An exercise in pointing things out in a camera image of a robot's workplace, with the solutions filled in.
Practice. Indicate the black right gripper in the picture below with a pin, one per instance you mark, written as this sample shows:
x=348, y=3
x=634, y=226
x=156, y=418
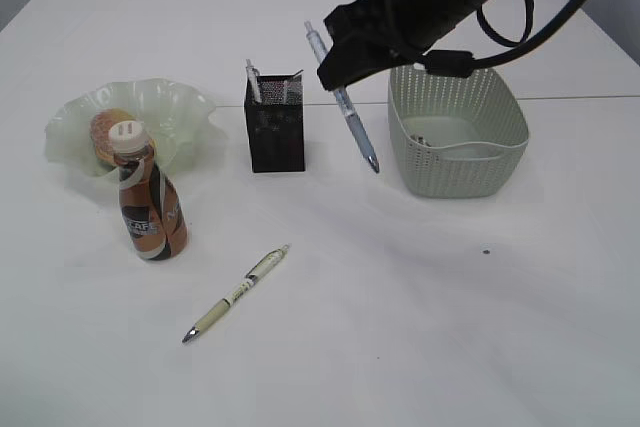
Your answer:
x=362, y=42

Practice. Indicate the blue retractable pen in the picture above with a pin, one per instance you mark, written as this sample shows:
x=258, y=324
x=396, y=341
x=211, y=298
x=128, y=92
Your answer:
x=345, y=104

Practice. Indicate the grey retractable pen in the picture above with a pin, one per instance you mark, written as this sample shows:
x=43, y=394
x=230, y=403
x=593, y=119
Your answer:
x=253, y=78

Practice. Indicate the paper ball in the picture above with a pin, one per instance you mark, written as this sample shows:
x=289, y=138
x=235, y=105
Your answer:
x=420, y=140

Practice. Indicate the beige retractable pen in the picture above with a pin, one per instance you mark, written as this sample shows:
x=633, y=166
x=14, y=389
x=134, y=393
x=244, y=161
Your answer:
x=226, y=303

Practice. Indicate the sugared orange bread bun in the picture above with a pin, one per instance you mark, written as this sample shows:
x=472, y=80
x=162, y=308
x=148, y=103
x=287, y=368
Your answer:
x=100, y=126

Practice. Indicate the brown Nescafe coffee bottle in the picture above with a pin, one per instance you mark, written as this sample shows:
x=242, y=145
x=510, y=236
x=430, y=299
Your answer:
x=149, y=204

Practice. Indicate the clear plastic ruler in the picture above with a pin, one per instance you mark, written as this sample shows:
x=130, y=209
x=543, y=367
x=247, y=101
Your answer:
x=291, y=86

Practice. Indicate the black mesh pen holder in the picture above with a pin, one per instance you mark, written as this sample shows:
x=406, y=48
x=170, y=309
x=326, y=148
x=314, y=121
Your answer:
x=275, y=131

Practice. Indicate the green plastic woven basket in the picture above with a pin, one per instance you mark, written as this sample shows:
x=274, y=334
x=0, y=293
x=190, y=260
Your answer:
x=476, y=127

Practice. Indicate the green wavy glass plate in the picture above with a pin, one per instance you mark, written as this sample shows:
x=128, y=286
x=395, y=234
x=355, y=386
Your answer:
x=175, y=115

